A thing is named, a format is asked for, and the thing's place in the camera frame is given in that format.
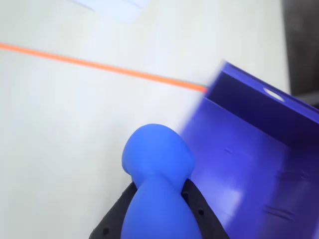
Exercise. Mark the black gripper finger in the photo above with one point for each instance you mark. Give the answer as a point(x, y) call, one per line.
point(202, 214)
point(112, 219)

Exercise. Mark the blue rubber duck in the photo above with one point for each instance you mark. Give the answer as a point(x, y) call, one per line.
point(159, 179)

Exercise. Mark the blue plastic box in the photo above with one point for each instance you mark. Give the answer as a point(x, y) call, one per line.
point(249, 159)

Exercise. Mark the orange tape strip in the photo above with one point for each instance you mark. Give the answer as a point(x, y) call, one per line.
point(99, 66)

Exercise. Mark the white printed paper sheet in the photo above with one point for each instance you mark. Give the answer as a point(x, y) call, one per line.
point(112, 8)

